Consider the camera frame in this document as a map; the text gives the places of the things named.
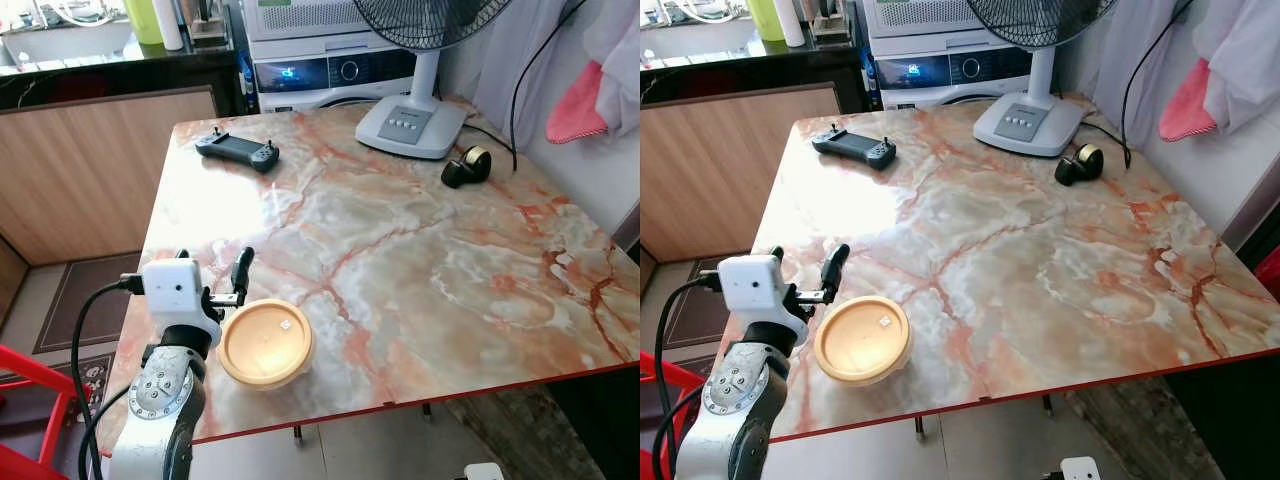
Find brown floor mat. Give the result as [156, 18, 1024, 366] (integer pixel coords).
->
[33, 252, 144, 357]
[663, 258, 737, 352]

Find wooden cabinet panel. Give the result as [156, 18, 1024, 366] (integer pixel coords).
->
[0, 85, 222, 267]
[640, 83, 844, 264]

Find black handheld remote controller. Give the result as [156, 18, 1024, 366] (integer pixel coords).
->
[194, 131, 281, 175]
[811, 124, 899, 172]

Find black stone countertop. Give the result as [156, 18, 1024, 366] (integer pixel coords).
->
[640, 40, 870, 107]
[0, 44, 247, 112]

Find white washing machine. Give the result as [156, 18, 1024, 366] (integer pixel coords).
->
[243, 0, 447, 114]
[860, 0, 1063, 111]

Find white table fan black grill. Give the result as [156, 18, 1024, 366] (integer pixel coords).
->
[965, 0, 1119, 159]
[352, 0, 514, 161]

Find brown wooden box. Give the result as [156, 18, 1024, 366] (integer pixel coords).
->
[808, 0, 855, 47]
[188, 0, 234, 50]

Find white bottle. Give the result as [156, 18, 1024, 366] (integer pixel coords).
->
[152, 0, 188, 52]
[773, 0, 808, 49]

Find green bottle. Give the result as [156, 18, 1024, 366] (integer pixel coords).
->
[745, 0, 786, 44]
[124, 0, 166, 47]

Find black tape dispenser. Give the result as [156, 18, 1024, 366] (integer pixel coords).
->
[1053, 143, 1106, 188]
[441, 145, 494, 190]

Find pink cloth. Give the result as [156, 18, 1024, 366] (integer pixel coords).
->
[1157, 57, 1220, 143]
[545, 60, 610, 145]

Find pale grey hanging garment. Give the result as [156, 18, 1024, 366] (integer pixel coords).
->
[470, 0, 641, 140]
[1090, 0, 1280, 137]

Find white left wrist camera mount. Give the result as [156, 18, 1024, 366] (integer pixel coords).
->
[140, 258, 223, 349]
[717, 255, 809, 347]

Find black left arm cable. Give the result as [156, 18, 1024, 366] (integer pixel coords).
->
[70, 277, 149, 480]
[651, 274, 723, 480]

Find red metal frame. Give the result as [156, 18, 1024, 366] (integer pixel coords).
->
[0, 344, 102, 480]
[640, 350, 687, 480]

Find black fan power cable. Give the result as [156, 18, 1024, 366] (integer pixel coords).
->
[461, 0, 591, 174]
[1079, 0, 1197, 170]

